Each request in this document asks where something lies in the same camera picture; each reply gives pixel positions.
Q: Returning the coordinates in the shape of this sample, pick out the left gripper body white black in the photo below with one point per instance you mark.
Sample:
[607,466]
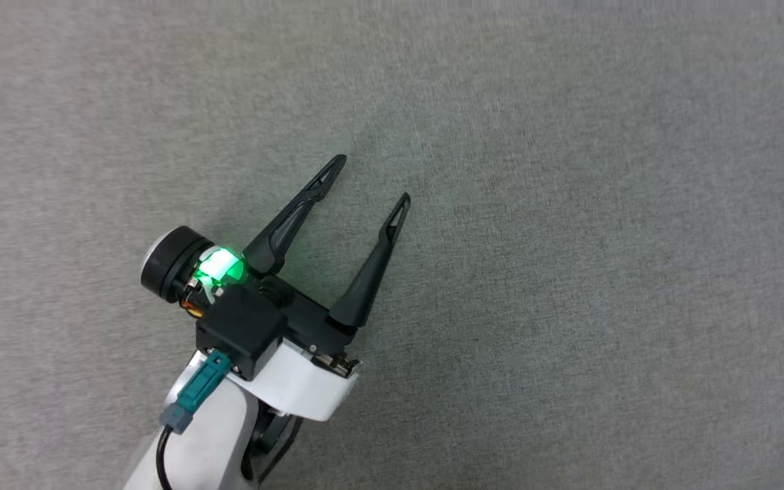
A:
[303,388]

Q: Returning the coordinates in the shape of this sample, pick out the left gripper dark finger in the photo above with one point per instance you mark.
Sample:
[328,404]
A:
[368,279]
[280,238]

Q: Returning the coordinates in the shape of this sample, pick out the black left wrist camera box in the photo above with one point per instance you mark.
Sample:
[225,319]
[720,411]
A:
[242,330]

